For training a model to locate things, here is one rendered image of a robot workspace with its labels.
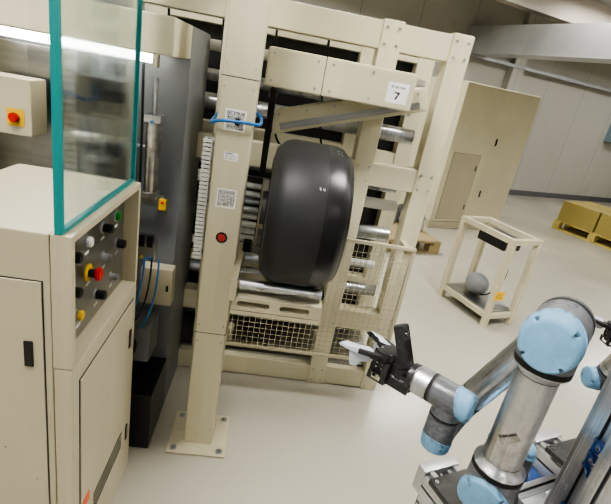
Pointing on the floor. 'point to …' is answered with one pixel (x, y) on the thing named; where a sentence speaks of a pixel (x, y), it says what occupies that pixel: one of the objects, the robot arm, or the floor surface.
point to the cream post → (237, 91)
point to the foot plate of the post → (198, 443)
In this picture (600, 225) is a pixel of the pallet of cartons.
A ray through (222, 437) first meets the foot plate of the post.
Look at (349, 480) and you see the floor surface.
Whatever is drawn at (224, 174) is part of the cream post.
